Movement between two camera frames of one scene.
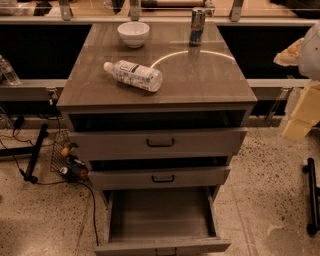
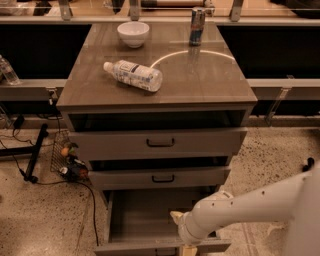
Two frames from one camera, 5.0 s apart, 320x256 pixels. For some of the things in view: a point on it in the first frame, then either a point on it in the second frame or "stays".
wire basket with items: [63, 158] stays
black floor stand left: [29, 150] stays
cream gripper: [310, 53] -> [184, 229]
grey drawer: [161, 221] stays
